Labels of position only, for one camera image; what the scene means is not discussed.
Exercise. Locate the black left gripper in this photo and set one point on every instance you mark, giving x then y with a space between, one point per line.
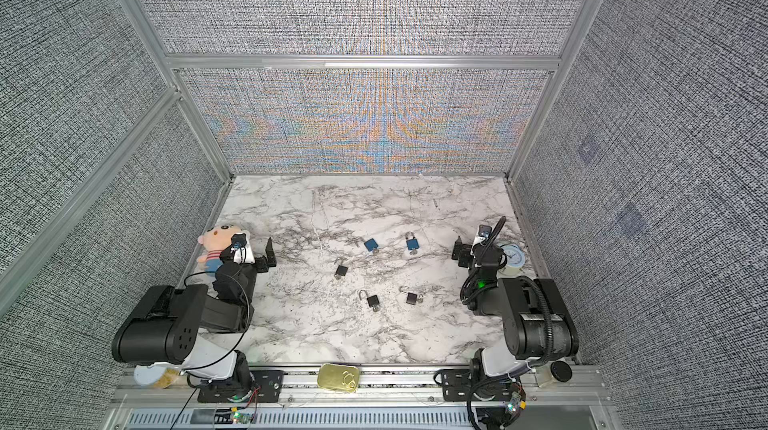
260 262

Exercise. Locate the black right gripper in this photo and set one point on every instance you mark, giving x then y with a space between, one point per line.
466 253

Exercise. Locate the black padlock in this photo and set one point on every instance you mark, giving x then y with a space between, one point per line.
341 269
411 298

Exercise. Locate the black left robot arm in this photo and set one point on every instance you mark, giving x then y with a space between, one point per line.
163 330

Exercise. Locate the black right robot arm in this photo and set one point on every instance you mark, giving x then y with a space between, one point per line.
537 328

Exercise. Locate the plush doll toy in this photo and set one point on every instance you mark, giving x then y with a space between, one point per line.
216 243

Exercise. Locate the light blue alarm clock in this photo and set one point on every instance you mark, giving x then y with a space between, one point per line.
514 260

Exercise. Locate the black padlock open shackle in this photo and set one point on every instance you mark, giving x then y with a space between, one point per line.
372 301

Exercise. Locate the gold sardine tin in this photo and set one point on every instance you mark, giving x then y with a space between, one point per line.
338 378

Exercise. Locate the small bottle black cap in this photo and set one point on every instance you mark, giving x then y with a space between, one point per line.
552 373

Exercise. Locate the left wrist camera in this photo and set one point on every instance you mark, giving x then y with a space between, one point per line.
239 248

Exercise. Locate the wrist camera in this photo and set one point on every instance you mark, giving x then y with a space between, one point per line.
483 235
239 248

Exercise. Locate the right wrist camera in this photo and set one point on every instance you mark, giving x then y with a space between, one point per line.
483 235

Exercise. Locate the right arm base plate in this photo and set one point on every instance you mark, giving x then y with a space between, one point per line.
456 384

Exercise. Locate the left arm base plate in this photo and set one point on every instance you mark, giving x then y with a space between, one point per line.
260 386

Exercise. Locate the aluminium front rail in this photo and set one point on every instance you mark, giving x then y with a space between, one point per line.
380 385

